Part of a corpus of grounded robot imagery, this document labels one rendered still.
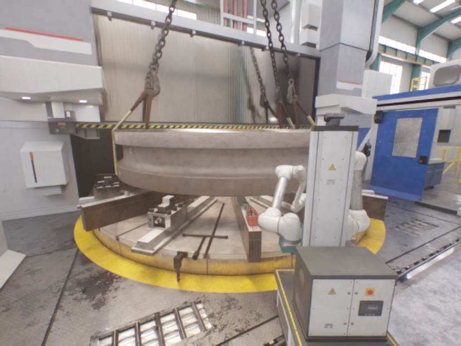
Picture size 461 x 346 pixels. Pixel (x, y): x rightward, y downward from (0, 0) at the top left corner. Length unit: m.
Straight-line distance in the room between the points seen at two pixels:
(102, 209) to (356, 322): 3.31
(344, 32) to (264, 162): 4.70
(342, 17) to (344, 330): 6.46
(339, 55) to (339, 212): 5.28
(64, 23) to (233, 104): 3.81
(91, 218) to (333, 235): 3.17
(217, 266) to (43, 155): 3.92
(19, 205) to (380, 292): 5.96
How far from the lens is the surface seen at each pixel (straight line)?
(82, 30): 4.23
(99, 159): 8.24
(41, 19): 4.31
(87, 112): 4.57
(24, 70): 3.75
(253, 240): 2.40
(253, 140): 2.84
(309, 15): 8.39
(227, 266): 2.80
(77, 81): 3.64
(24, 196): 5.95
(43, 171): 5.35
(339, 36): 6.84
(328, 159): 1.80
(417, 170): 7.04
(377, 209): 4.23
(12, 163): 5.87
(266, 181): 2.97
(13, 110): 4.78
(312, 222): 1.90
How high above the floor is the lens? 1.74
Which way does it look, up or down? 11 degrees down
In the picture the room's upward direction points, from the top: straight up
